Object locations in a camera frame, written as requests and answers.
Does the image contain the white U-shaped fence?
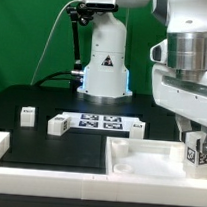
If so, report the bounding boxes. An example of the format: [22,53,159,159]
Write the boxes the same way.
[0,131,207,207]

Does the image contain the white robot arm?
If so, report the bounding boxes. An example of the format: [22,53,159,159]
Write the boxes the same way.
[77,0,207,155]

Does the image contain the white square table top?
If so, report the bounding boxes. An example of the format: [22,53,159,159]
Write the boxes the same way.
[105,137,207,180]

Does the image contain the grey camera on mount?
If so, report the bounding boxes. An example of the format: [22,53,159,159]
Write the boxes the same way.
[84,0,117,12]

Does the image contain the black base cables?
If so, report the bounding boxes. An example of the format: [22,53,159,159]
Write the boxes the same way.
[34,68,75,89]

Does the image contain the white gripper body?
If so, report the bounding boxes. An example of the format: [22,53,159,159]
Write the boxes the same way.
[152,64,207,127]

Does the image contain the white camera cable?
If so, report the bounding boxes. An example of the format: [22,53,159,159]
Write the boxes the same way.
[30,0,87,90]

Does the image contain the white fiducial marker sheet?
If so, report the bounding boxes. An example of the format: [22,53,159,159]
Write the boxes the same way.
[57,112,142,131]

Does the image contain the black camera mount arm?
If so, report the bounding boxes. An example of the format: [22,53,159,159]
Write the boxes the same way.
[59,3,96,92]

